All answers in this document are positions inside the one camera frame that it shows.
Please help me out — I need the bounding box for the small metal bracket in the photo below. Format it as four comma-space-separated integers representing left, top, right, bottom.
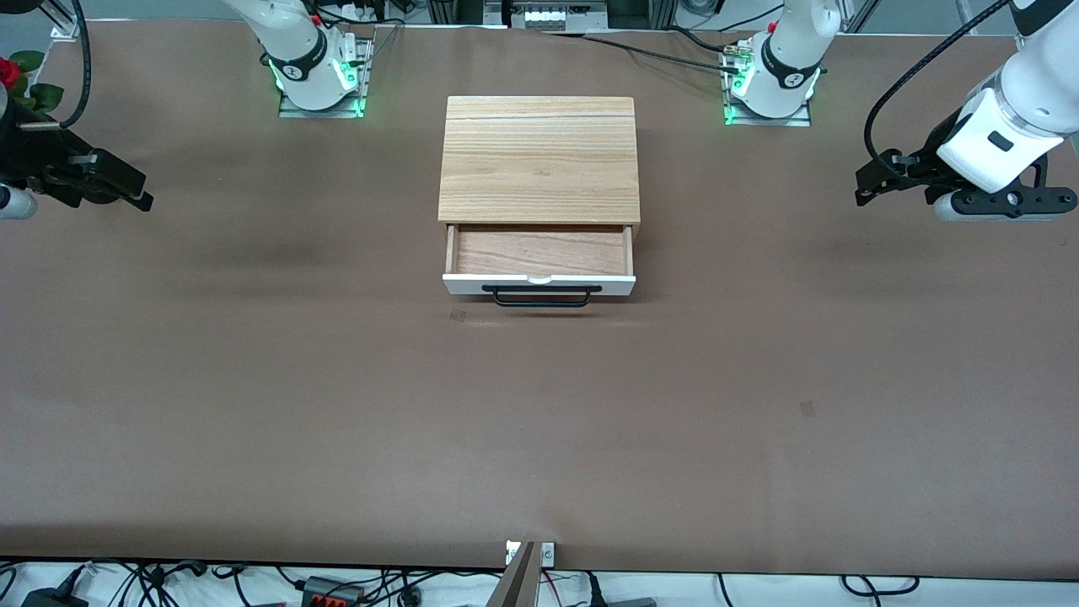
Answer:
505, 540, 556, 567

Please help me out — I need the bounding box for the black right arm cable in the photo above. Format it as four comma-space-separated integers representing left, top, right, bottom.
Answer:
57, 0, 93, 129

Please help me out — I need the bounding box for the white terminal block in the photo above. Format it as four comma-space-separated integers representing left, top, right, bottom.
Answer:
513, 2, 576, 31

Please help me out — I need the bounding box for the light wooden drawer cabinet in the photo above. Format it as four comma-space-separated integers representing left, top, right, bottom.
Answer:
438, 95, 642, 247

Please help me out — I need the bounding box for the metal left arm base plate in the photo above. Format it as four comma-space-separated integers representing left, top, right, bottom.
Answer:
722, 40, 813, 128

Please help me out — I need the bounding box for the black looped floor cable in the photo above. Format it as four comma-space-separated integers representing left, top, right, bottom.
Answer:
841, 574, 921, 597

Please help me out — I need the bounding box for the white drawer with black handle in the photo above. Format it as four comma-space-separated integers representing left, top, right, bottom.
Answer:
443, 223, 636, 308

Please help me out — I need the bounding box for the wooden post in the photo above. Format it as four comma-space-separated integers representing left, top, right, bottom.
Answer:
485, 541, 540, 607

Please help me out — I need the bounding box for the black power adapter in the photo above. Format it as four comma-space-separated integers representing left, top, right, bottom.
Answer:
20, 586, 90, 607

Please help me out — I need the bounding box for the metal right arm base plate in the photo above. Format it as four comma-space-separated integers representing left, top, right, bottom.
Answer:
277, 35, 373, 120

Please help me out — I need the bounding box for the black box with red connectors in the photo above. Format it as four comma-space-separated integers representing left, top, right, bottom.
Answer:
301, 576, 366, 607

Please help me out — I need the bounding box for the black cable across table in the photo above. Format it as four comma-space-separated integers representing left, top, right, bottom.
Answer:
546, 30, 751, 77

